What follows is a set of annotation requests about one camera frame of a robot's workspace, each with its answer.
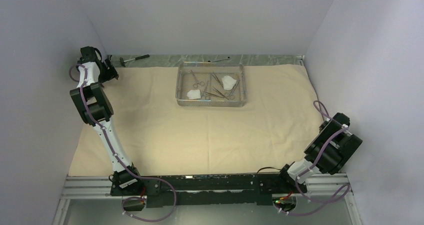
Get black-handled claw hammer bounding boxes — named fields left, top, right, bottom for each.
left=119, top=54, right=150, bottom=67

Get beige wrapping cloth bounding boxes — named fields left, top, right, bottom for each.
left=67, top=63, right=327, bottom=177

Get white gauze pad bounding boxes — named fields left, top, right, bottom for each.
left=221, top=75, right=237, bottom=91
left=186, top=89, right=202, bottom=100

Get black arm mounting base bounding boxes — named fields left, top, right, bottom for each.
left=110, top=171, right=298, bottom=208

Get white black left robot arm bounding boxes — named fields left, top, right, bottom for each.
left=69, top=46, right=144, bottom=195

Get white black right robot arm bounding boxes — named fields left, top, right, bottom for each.
left=275, top=112, right=363, bottom=193

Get silver surgical scissors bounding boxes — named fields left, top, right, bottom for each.
left=190, top=70, right=205, bottom=89

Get metal mesh instrument tray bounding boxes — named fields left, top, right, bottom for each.
left=175, top=62, right=248, bottom=108

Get silver ratchet wrench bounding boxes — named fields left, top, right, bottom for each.
left=207, top=56, right=231, bottom=63

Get silver forceps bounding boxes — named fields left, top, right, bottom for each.
left=211, top=72, right=224, bottom=88

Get silver haemostat clamp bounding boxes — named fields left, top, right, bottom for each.
left=228, top=80, right=240, bottom=100

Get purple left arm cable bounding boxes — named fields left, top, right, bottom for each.
left=68, top=63, right=178, bottom=223

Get aluminium rail frame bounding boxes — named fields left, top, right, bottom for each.
left=51, top=173, right=364, bottom=225

